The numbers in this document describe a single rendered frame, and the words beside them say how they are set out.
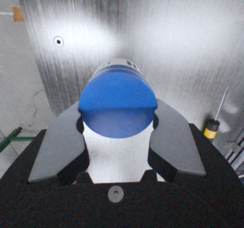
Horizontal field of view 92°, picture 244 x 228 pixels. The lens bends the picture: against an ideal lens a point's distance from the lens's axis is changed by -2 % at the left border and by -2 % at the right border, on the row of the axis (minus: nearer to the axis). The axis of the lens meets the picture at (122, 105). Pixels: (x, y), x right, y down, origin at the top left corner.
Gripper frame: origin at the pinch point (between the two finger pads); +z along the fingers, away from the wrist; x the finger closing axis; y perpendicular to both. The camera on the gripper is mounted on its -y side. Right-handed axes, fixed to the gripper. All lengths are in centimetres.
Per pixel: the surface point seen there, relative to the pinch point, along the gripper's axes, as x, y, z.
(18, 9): -73, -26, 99
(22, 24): -74, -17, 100
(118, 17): 0.4, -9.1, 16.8
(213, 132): 26.7, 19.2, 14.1
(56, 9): -11.0, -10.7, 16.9
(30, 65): -80, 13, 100
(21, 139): -107, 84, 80
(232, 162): 39, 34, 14
